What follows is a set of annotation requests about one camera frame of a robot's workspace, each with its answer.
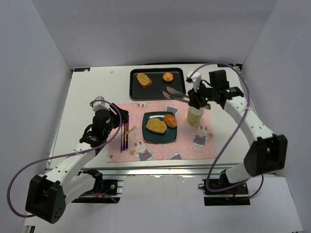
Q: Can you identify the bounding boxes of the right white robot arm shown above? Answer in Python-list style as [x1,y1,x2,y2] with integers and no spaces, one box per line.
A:
[187,70,288,185]

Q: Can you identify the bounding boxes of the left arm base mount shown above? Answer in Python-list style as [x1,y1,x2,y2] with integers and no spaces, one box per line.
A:
[72,169,123,204]

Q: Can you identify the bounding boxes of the metal food tongs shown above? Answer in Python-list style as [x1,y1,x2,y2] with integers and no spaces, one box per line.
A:
[162,86,190,103]

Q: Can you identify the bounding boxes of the toast slice with crust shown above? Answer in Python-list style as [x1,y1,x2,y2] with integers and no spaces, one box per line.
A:
[146,118,167,134]

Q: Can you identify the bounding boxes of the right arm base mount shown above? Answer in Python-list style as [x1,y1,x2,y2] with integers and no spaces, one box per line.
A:
[198,170,250,206]

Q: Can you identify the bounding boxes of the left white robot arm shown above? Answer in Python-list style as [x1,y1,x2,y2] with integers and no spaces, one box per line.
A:
[25,104,129,224]

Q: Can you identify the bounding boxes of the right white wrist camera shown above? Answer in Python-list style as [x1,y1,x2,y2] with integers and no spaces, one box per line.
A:
[186,71,202,92]

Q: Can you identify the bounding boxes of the right blue table label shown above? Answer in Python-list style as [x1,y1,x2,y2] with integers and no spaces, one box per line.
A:
[217,63,235,67]

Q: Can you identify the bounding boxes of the dark green square plate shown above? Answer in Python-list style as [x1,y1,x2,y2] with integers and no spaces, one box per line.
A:
[142,112,177,143]

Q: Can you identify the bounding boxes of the blue table label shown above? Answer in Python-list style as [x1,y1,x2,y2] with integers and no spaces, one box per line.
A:
[217,63,235,67]
[73,67,90,72]

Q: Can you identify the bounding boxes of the round bun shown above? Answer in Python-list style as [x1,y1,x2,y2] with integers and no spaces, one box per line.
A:
[162,72,173,83]
[164,114,177,128]

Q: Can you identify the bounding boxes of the pale green mug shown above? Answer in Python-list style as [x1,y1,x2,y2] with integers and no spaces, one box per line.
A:
[187,106,204,126]

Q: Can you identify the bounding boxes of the pink bunny placemat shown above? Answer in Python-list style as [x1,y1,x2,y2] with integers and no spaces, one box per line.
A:
[104,100,217,163]

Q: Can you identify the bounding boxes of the iridescent spoon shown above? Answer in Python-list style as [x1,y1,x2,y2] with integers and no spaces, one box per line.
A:
[120,124,123,153]

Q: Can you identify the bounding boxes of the left blue table label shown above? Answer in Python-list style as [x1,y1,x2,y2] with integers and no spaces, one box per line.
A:
[73,67,90,72]

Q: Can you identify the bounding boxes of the black baking tray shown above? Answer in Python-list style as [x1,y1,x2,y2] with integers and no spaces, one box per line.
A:
[129,67,186,100]

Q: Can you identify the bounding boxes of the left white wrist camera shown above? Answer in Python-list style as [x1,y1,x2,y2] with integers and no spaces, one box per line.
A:
[90,96,109,112]

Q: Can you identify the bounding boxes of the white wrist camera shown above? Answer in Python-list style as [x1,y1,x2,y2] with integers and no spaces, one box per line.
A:
[186,71,202,92]
[90,96,109,112]

